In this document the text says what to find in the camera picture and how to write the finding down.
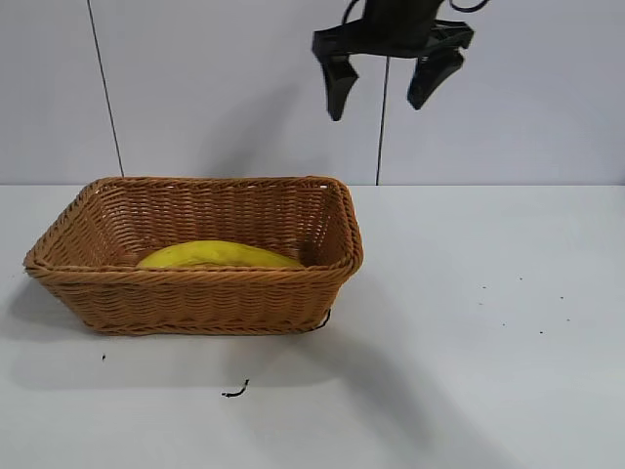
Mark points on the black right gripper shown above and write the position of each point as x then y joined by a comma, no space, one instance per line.
395,29

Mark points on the brown woven wicker basket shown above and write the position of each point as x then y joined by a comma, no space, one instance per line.
195,298

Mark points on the yellow banana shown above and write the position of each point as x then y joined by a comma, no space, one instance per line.
220,254

